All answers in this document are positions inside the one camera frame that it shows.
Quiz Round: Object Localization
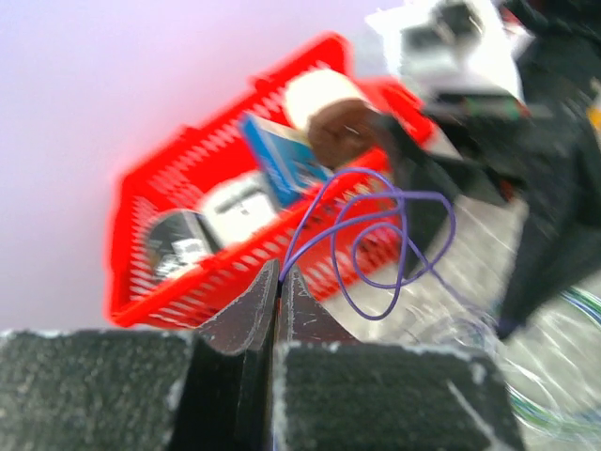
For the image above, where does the red plastic shopping basket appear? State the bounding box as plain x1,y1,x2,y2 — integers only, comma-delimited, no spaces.
103,32,438,328

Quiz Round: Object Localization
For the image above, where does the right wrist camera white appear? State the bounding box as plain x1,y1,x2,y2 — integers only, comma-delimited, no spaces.
365,1,524,102

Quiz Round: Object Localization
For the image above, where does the white paper towel roll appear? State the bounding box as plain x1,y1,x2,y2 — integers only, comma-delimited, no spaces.
283,69,366,132

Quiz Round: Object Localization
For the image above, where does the blue Harrys box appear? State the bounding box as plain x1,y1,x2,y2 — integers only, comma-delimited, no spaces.
239,114,332,208

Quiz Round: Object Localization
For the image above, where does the brown roll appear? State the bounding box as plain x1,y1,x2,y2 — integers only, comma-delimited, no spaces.
307,99,378,170

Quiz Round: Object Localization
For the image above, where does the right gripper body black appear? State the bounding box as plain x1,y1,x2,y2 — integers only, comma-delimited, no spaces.
423,1,600,207

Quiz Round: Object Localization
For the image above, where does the green blue wire coil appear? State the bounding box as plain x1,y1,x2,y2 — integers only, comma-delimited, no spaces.
506,286,601,438

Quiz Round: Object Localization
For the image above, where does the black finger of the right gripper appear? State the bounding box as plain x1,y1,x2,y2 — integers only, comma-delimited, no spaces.
375,117,474,252
496,142,600,338

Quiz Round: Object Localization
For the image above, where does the purple wire bundle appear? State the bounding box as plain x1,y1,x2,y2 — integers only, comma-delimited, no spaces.
279,166,527,330

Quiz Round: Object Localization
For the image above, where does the grey labelled pouch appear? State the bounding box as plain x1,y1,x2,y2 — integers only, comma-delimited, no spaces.
196,170,278,248

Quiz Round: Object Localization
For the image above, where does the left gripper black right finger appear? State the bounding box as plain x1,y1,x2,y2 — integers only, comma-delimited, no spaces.
271,269,524,450

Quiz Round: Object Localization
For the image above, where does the black cylindrical can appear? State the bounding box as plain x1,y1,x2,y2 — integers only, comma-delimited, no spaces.
145,209,221,283

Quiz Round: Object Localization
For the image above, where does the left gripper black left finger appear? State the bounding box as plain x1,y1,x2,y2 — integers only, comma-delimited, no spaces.
1,260,280,450

